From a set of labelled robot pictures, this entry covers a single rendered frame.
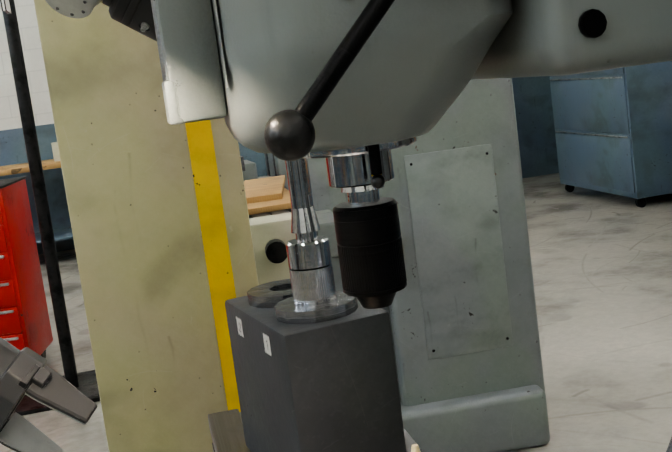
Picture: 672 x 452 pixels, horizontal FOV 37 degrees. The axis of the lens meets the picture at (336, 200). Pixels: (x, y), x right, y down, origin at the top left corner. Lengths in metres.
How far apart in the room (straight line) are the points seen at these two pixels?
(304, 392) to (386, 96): 0.47
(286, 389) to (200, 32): 0.48
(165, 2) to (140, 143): 1.75
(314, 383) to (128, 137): 1.46
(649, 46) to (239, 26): 0.26
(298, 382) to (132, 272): 1.45
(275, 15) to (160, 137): 1.82
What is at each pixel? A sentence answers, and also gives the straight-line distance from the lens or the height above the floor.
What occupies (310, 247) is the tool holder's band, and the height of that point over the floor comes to 1.18.
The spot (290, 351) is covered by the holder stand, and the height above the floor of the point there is 1.09.
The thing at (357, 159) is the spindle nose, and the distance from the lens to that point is 0.70.
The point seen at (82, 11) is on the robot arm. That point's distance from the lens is 1.28.
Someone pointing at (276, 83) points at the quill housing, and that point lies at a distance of 0.63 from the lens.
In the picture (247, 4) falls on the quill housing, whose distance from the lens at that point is 0.63.
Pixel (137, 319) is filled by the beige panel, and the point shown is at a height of 0.83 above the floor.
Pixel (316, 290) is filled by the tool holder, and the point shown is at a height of 1.13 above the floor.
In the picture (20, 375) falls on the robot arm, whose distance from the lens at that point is 0.94.
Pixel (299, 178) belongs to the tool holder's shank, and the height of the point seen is 1.25.
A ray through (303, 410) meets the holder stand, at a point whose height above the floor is 1.02.
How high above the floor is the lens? 1.36
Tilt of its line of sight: 7 degrees down
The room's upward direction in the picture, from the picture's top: 7 degrees counter-clockwise
